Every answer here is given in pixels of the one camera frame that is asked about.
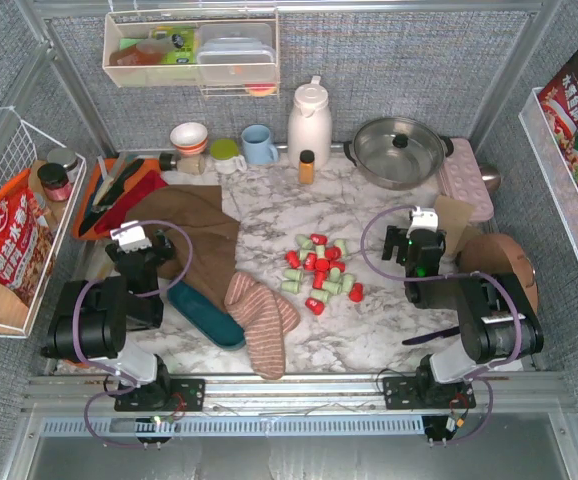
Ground brown cloth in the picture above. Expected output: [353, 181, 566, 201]
[125, 185, 240, 312]

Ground green coffee capsule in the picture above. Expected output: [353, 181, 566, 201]
[322, 280, 342, 295]
[281, 280, 301, 294]
[310, 289, 330, 304]
[283, 269, 303, 282]

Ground teal storage basket tray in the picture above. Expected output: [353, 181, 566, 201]
[167, 281, 245, 351]

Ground pink striped towel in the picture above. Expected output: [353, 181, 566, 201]
[224, 272, 300, 380]

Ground red cloth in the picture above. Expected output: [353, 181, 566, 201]
[94, 170, 167, 236]

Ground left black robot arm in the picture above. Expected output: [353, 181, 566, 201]
[41, 222, 175, 403]

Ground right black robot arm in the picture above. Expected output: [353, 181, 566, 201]
[382, 206, 544, 407]

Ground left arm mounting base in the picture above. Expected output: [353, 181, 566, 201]
[114, 378, 206, 413]

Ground right arm mounting base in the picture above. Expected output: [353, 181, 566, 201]
[381, 376, 476, 410]

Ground round wooden board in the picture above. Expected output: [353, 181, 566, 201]
[458, 233, 539, 313]

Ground pink egg tray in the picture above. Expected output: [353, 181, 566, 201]
[438, 138, 494, 223]

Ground orange tray with knives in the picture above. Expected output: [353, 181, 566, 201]
[71, 158, 147, 240]

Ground steel pot with lid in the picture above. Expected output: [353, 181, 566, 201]
[343, 117, 454, 191]

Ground pepper grinder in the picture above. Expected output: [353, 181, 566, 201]
[158, 152, 206, 175]

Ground orange snack bag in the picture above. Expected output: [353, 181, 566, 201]
[0, 169, 53, 306]

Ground white striped bowl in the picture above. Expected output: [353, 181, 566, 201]
[169, 122, 208, 156]

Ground orange spice bottle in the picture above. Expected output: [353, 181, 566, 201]
[298, 150, 315, 185]

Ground green lid white cup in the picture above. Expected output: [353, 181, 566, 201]
[210, 138, 247, 175]

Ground white thermos jug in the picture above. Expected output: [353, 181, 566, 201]
[287, 76, 332, 167]

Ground blue mug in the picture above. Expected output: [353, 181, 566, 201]
[241, 125, 279, 165]

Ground clear plastic containers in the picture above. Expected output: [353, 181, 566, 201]
[196, 22, 276, 85]

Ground left wire basket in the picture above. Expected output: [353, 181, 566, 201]
[0, 106, 88, 338]

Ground right white wall basket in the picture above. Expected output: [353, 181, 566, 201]
[518, 87, 578, 262]

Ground cream wall shelf basket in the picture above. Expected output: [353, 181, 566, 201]
[102, 5, 280, 96]

